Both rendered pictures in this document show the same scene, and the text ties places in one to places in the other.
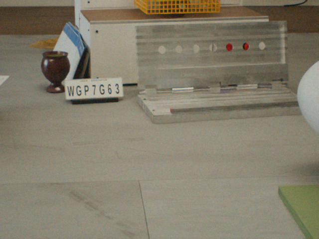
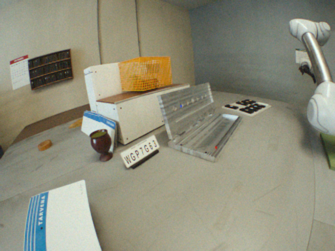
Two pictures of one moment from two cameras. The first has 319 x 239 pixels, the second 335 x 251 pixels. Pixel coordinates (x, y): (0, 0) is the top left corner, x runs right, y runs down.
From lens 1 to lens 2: 1.58 m
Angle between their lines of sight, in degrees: 32
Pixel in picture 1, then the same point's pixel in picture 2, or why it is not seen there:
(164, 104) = (197, 143)
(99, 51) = (124, 121)
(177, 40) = (179, 100)
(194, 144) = (264, 166)
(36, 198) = not seen: outside the picture
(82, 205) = not seen: outside the picture
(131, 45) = (141, 111)
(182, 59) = (183, 111)
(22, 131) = (141, 238)
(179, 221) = not seen: outside the picture
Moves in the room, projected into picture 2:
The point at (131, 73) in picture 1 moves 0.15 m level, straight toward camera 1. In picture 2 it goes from (144, 128) to (162, 138)
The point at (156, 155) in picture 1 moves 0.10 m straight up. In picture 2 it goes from (276, 191) to (289, 163)
